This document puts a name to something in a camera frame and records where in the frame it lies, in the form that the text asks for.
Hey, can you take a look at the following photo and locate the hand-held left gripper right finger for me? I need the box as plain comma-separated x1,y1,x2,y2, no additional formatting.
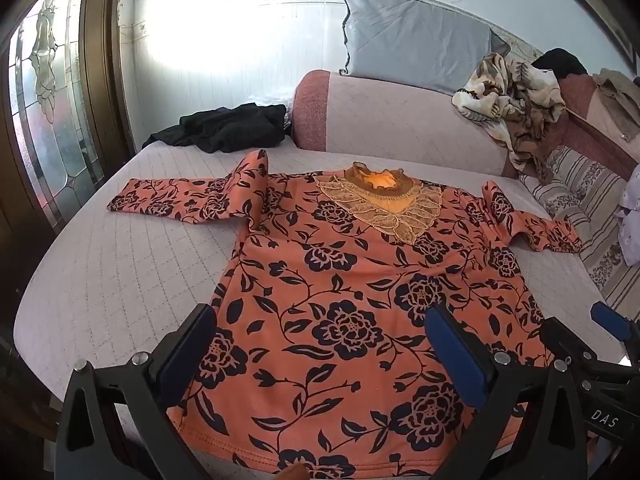
424,303,586,480

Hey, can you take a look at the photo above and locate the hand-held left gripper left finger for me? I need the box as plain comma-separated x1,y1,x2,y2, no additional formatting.
56,303,218,480

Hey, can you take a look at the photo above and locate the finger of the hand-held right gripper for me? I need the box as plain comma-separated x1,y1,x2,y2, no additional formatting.
539,316,626,378
590,302,640,361

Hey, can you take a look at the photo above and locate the orange floral blouse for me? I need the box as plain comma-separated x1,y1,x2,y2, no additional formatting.
106,149,583,480

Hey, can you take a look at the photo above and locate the pink quilted bed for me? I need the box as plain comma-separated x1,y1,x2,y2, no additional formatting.
12,137,621,461

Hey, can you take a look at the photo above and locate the white cloth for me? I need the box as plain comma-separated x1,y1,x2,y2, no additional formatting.
615,162,640,266

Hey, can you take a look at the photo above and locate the striped floral cushion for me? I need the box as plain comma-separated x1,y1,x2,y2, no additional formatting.
517,145,640,321

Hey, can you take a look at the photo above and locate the beige coat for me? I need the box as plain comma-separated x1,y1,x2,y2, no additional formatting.
592,69,640,141

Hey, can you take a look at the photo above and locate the red pink sofa backrest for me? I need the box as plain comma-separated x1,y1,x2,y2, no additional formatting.
550,72,640,181

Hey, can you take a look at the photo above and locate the black garment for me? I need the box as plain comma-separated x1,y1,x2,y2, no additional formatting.
141,102,287,153

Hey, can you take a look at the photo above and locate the beige floral cloth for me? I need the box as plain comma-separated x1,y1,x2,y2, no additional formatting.
451,52,568,183

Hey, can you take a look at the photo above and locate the pink quilted bolster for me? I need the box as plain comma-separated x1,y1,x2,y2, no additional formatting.
291,70,521,178

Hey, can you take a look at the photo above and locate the black cloth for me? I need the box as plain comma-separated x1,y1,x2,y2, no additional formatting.
531,48,588,78

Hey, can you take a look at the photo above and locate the clear plastic bag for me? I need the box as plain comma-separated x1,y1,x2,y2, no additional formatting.
260,91,297,136

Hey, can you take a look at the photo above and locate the stained glass wooden door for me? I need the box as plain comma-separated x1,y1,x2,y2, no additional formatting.
0,0,138,281

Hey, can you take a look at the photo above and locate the grey pillow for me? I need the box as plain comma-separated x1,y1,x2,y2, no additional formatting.
339,0,511,97

